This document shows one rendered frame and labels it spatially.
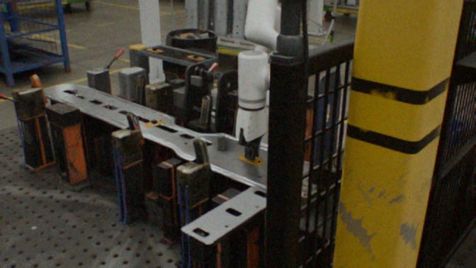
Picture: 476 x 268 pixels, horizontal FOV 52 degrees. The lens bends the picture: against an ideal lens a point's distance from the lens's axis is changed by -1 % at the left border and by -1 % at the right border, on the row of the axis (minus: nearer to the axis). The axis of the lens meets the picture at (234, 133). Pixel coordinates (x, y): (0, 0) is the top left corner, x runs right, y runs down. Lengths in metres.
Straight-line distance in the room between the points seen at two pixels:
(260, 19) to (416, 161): 0.93
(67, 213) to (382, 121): 1.47
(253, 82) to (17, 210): 1.07
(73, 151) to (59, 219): 0.29
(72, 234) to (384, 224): 1.30
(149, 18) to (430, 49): 5.10
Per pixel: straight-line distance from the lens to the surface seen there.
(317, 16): 8.25
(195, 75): 1.87
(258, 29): 1.47
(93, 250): 1.71
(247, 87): 1.41
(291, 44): 0.54
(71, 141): 2.02
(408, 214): 0.69
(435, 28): 0.60
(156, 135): 1.74
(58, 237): 1.81
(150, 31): 5.63
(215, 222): 1.24
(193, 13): 6.50
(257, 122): 1.47
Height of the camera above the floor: 1.69
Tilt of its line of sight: 23 degrees down
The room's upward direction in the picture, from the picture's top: straight up
